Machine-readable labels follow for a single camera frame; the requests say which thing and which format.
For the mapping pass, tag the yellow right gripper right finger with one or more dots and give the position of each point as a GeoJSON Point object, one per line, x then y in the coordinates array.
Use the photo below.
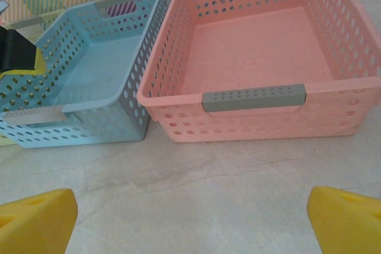
{"type": "Point", "coordinates": [351, 227]}

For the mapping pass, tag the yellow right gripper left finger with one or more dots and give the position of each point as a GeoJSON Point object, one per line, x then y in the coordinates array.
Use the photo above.
{"type": "Point", "coordinates": [35, 224]}

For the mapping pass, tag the pink perforated plastic basket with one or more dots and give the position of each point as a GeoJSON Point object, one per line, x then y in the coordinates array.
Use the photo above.
{"type": "Point", "coordinates": [253, 51]}

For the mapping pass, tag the pale green perforated plastic basket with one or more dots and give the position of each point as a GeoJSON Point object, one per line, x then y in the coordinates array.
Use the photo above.
{"type": "Point", "coordinates": [55, 17]}

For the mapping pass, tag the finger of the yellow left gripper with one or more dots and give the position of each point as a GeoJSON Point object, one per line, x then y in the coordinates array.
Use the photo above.
{"type": "Point", "coordinates": [18, 54]}

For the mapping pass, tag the light blue perforated plastic basket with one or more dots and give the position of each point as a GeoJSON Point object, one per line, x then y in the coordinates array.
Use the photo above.
{"type": "Point", "coordinates": [98, 66]}

